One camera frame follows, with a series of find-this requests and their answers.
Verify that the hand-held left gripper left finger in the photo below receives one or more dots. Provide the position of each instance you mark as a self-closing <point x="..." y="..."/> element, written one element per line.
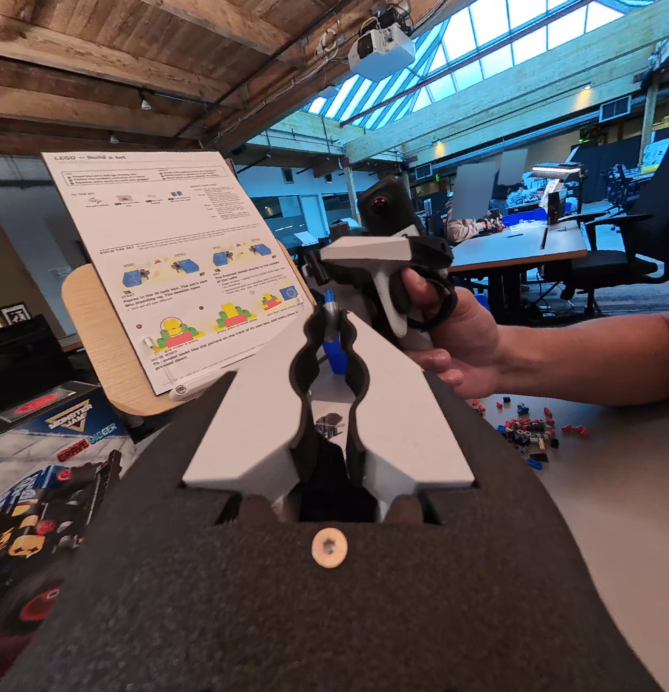
<point x="242" y="432"/>

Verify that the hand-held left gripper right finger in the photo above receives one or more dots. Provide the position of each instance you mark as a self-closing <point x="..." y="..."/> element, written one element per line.
<point x="415" y="432"/>

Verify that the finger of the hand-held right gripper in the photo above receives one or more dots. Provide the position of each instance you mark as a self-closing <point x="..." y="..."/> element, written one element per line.
<point x="367" y="251"/>

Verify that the grey elbow lego piece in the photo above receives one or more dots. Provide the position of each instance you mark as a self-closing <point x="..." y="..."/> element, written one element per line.
<point x="330" y="316"/>

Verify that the person's right forearm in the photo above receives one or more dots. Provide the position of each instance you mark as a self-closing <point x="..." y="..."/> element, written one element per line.
<point x="583" y="357"/>

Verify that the pile of lego beams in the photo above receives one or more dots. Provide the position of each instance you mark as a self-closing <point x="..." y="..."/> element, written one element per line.
<point x="329" y="425"/>

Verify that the pile of small lego pins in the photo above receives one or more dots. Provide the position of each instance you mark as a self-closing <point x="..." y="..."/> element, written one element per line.
<point x="529" y="430"/>

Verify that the monster truck lego box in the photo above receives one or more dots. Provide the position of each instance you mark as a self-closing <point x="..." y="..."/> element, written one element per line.
<point x="42" y="486"/>

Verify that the person's right hand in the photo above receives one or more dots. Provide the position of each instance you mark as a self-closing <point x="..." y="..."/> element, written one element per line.
<point x="475" y="346"/>

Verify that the white sheet clip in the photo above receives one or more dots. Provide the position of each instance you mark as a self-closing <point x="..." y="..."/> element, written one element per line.
<point x="196" y="386"/>

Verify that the wooden office desk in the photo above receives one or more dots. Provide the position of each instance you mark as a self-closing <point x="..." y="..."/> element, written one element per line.
<point x="529" y="246"/>

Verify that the white ceiling projector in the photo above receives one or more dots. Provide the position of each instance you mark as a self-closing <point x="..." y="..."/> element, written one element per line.
<point x="380" y="51"/>

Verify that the white instruction sheet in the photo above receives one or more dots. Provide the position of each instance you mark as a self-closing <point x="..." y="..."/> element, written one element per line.
<point x="177" y="216"/>

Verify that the framed tag picture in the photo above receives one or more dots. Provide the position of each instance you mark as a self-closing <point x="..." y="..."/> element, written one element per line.
<point x="15" y="314"/>

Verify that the black office chair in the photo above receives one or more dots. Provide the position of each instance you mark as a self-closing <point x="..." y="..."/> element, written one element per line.
<point x="642" y="227"/>

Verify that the wall air vent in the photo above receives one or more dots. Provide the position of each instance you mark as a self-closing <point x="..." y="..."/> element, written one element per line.
<point x="615" y="109"/>

